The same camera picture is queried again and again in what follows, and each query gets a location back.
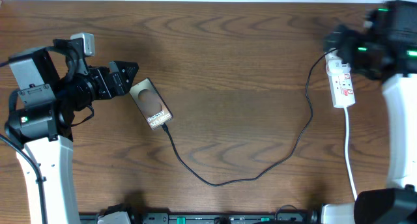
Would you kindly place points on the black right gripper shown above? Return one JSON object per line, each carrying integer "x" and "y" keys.
{"x": 353, "y": 36}

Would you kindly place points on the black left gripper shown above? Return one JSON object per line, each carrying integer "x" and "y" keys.
{"x": 120, "y": 85}

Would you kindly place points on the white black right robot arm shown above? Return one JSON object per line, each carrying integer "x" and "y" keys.
{"x": 394, "y": 23}

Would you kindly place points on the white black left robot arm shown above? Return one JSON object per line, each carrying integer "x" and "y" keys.
{"x": 55, "y": 82}

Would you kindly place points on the white power strip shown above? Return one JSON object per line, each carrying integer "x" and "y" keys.
{"x": 340, "y": 81}

